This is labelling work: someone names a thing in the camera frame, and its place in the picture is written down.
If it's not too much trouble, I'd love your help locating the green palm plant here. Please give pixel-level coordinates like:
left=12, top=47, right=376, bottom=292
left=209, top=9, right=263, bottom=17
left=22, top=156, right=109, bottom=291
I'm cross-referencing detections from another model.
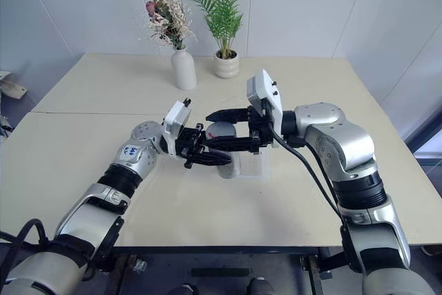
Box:
left=185, top=0, right=244, bottom=59

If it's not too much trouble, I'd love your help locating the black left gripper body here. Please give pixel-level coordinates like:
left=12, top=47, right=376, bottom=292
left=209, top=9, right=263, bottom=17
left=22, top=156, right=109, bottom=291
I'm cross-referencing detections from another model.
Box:
left=174, top=123, right=209, bottom=169

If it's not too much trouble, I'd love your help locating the beige object beside table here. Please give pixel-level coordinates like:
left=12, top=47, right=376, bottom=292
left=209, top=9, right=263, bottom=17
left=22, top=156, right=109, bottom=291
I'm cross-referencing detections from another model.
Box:
left=0, top=70, right=28, bottom=100

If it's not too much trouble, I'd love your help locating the white ceramic vase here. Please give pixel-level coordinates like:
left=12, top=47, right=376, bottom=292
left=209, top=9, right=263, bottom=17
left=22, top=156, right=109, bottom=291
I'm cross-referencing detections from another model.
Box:
left=170, top=45, right=198, bottom=91

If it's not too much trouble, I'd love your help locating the dark rounded shape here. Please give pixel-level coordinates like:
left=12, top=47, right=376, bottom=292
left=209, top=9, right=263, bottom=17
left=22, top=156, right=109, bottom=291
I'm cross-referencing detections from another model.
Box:
left=247, top=276, right=276, bottom=295
left=171, top=284, right=197, bottom=295

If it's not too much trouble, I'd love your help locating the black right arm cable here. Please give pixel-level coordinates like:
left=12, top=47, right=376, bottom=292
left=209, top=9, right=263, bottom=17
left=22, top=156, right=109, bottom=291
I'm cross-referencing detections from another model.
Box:
left=270, top=128, right=347, bottom=229

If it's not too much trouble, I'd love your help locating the grey round lid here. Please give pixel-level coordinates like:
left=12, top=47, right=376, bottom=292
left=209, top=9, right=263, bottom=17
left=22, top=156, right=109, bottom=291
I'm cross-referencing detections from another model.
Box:
left=206, top=121, right=238, bottom=141

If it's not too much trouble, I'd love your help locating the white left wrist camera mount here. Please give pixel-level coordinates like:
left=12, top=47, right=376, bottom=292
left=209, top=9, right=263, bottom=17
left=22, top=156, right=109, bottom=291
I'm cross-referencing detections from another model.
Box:
left=162, top=97, right=193, bottom=156

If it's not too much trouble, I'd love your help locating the black flat bar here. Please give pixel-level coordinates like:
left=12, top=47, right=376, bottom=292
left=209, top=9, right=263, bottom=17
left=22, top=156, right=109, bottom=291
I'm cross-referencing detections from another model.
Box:
left=190, top=267, right=251, bottom=278

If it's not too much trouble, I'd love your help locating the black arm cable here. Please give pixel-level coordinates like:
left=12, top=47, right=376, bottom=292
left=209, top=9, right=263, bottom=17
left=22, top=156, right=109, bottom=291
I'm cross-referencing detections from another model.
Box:
left=0, top=218, right=52, bottom=251
left=270, top=128, right=347, bottom=229

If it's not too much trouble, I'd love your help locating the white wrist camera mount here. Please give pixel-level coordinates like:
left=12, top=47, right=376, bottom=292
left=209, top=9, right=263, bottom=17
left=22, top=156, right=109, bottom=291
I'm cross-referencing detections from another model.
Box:
left=245, top=68, right=285, bottom=148
left=162, top=97, right=193, bottom=156

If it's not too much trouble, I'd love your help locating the cream ribbed plant pot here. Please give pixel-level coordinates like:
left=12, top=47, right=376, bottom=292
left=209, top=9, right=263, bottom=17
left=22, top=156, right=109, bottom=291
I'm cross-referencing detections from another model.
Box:
left=212, top=49, right=240, bottom=79

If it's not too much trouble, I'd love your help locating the clear square plastic container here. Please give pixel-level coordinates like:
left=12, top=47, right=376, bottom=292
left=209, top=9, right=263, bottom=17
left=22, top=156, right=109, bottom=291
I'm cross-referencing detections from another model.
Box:
left=237, top=151, right=269, bottom=179

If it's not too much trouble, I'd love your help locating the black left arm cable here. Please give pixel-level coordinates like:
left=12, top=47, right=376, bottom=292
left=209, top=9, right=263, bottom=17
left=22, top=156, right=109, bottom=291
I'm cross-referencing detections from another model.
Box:
left=0, top=218, right=52, bottom=251

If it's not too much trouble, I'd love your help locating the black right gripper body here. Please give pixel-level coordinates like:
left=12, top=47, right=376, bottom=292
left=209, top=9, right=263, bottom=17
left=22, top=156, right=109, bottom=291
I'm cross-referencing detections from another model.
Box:
left=246, top=105, right=278, bottom=153

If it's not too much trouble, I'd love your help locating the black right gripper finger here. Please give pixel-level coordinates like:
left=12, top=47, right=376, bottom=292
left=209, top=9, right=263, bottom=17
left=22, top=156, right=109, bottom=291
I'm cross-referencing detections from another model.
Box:
left=205, top=108, right=249, bottom=123
left=206, top=137, right=261, bottom=153

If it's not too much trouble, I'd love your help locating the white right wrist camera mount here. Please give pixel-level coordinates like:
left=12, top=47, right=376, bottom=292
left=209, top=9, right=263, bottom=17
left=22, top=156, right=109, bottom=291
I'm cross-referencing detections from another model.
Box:
left=245, top=68, right=285, bottom=148

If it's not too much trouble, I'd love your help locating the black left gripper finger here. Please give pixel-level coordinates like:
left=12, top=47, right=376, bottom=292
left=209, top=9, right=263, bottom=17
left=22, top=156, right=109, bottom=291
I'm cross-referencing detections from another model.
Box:
left=191, top=151, right=233, bottom=168
left=196, top=131, right=218, bottom=147

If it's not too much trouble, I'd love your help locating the metal caster bracket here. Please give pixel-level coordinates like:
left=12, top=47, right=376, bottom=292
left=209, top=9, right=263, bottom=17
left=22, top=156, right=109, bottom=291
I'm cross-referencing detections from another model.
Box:
left=132, top=258, right=149, bottom=274

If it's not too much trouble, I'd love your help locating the dried flower bouquet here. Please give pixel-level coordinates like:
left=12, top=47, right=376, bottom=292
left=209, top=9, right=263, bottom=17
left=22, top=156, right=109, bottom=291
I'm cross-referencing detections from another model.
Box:
left=137, top=0, right=199, bottom=51

